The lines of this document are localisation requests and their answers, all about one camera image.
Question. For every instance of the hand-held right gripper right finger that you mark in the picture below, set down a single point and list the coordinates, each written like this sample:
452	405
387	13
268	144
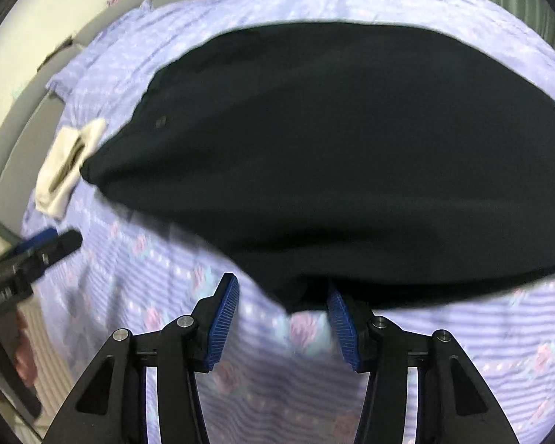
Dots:
344	328

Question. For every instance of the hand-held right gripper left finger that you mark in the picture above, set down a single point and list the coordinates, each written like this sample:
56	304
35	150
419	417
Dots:
223	319

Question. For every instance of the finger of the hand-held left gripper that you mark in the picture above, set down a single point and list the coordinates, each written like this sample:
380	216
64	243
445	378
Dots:
58	245

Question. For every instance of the black pants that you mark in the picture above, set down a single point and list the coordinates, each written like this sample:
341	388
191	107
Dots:
333	157

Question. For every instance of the bed with purple sheet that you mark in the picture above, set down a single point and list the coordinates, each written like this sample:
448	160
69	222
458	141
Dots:
157	277

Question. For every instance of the cream folded cloth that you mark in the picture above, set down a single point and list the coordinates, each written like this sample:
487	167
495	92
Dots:
69	166

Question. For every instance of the grey padded headboard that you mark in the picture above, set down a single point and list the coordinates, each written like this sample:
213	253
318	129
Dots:
27	115

